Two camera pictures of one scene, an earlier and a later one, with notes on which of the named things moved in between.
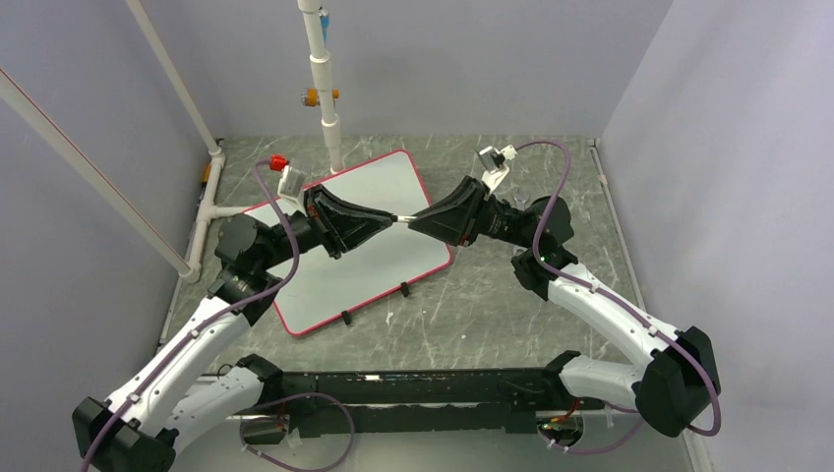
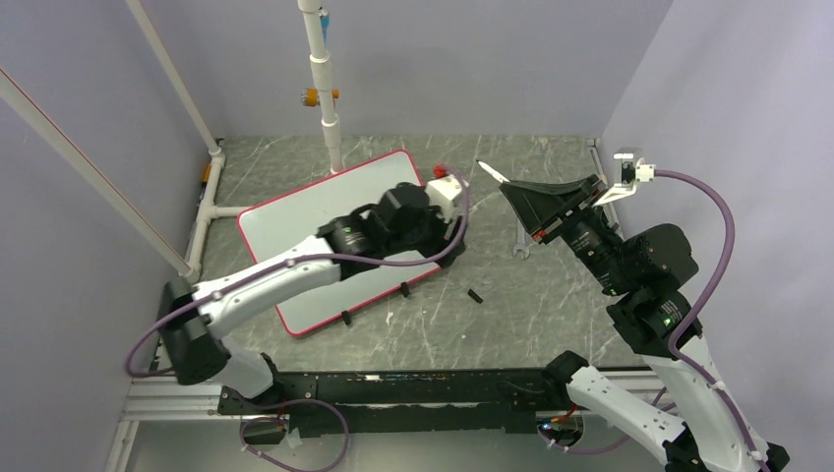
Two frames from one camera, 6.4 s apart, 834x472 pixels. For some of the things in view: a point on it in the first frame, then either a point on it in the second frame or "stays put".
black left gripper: (340, 224) → (440, 244)
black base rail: (422, 402) stays put
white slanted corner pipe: (208, 210) stays put
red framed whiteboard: (325, 286) stays put
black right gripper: (457, 219) → (542, 203)
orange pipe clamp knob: (311, 98) stays put
